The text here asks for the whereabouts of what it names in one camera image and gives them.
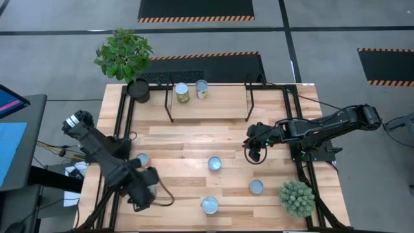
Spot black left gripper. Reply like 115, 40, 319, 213
124, 166, 161, 213

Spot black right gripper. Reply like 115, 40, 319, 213
243, 122, 281, 162

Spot orange spotted label tin can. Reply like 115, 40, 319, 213
135, 152, 153, 168

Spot pale label tin can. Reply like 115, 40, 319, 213
248, 179, 265, 195

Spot blue red label tin can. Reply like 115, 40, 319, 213
201, 196, 220, 215

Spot white red-yellow label tin can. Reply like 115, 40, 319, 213
195, 79, 209, 100

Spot pears label tin can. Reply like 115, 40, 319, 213
175, 82, 191, 104

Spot wooden shelf black metal legs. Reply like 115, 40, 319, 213
164, 82, 256, 123

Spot small pale green succulent plant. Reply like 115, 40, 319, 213
279, 180, 316, 218

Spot black hazard-striped floor mat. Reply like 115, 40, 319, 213
138, 0, 256, 23
357, 47, 414, 87
142, 51, 267, 84

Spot white paper sheets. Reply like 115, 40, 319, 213
63, 161, 88, 208

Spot black desk crossbar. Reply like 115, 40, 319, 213
27, 166, 84, 194

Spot grey desk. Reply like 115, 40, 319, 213
0, 94, 48, 192

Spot leafy green plant black pot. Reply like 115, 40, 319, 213
93, 28, 155, 104

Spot blue sheet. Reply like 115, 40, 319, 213
0, 122, 28, 187

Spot computer monitor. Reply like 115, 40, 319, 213
0, 83, 31, 120

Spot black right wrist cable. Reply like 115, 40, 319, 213
243, 142, 268, 166

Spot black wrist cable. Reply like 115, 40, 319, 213
243, 142, 268, 166
152, 180, 176, 207

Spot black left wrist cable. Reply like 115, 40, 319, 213
152, 180, 176, 207

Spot black aluminium table frame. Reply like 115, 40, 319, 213
74, 83, 353, 232

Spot black cable off table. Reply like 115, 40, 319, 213
257, 74, 345, 113

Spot yellow black cable bundle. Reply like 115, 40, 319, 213
34, 139, 87, 162

